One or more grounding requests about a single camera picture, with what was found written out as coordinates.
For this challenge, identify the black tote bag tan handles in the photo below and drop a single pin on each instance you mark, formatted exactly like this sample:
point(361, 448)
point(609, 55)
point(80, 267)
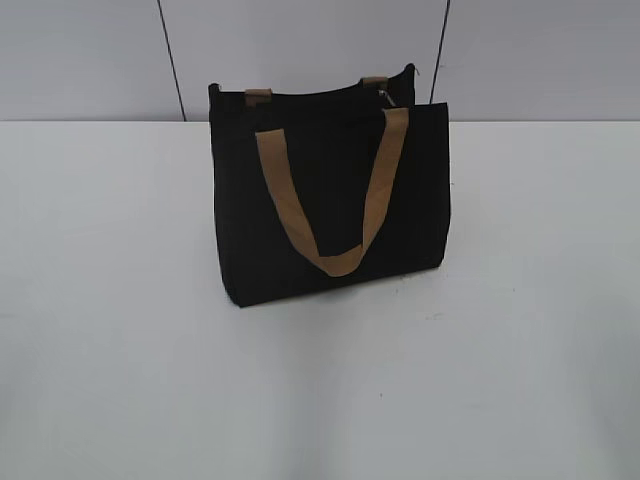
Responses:
point(319, 191)

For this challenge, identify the silver zipper pull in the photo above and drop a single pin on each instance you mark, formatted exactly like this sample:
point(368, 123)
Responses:
point(386, 96)

